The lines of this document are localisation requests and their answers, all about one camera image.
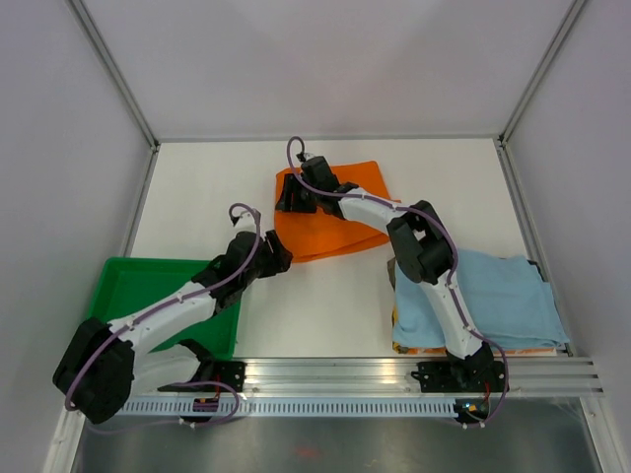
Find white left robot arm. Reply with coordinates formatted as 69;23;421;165
53;231;293;424

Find light blue folded trousers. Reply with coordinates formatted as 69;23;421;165
390;248;572;351

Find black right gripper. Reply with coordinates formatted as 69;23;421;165
276;171;321;212

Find aluminium frame post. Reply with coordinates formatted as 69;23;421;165
496;0;590;148
66;0;160;152

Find right aluminium frame post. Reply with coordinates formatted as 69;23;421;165
496;0;590;148

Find aluminium front rail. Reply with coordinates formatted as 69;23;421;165
66;355;605;398

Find perforated white cable duct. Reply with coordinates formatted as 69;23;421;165
119;396;456;419

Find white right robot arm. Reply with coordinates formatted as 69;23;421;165
288;151;493;390

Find orange trousers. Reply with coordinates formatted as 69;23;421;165
274;161;390;263

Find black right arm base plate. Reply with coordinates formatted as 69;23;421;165
410;361;507;394

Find left aluminium frame post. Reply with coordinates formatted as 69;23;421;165
66;0;160;152

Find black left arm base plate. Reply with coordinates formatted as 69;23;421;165
158;361;246;393

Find green plastic tray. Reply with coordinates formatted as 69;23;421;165
88;257;241;361

